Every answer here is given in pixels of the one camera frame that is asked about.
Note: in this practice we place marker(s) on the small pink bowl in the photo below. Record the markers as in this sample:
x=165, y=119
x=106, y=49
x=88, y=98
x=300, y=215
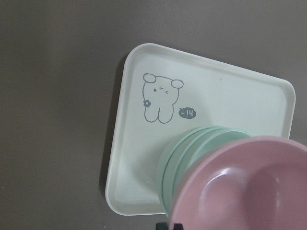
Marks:
x=257, y=183

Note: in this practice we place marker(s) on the stacked mint green bowls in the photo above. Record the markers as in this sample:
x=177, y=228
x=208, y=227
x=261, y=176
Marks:
x=183, y=151

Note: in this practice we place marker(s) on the white rabbit tray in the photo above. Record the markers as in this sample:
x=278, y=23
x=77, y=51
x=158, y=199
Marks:
x=165, y=93

